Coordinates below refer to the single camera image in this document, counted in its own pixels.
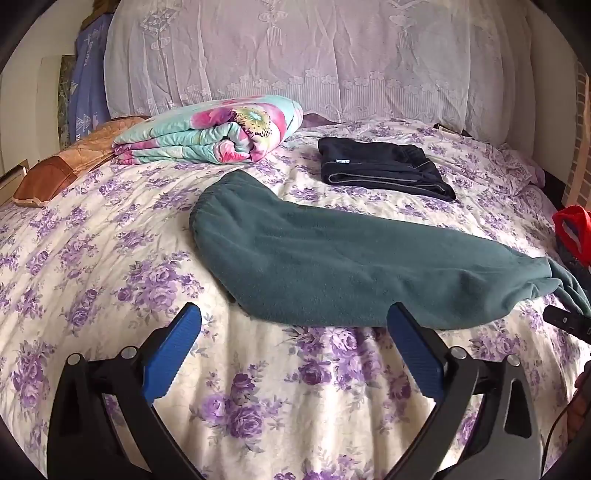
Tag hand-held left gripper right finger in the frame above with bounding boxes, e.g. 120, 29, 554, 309
385, 302, 543, 480

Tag blue hanging garment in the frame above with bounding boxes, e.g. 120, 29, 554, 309
68, 11, 115, 145

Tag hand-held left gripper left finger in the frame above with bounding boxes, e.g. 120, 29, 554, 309
48, 302, 204, 480

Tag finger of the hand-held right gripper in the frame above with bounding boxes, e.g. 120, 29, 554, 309
542, 305, 591, 344

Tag purple floral bed sheet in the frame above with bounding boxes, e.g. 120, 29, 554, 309
0, 113, 591, 480

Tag black cable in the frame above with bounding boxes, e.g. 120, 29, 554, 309
539, 392, 580, 467

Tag folded floral quilt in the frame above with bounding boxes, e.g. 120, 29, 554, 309
112, 95, 304, 165

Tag red cloth item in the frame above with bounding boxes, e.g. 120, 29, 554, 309
551, 205, 591, 268

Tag white lace headboard cover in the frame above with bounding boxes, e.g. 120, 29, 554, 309
104, 0, 536, 148

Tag orange brown pillow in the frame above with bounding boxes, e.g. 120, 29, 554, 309
12, 115, 151, 209

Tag green fleece pants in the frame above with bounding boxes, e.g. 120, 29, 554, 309
189, 169, 591, 330

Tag purple floral pillow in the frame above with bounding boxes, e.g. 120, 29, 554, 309
494, 143, 546, 195

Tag folded black pants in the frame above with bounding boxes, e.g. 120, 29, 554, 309
318, 137, 457, 202

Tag white bedside cabinet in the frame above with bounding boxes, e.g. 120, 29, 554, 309
0, 159, 31, 205

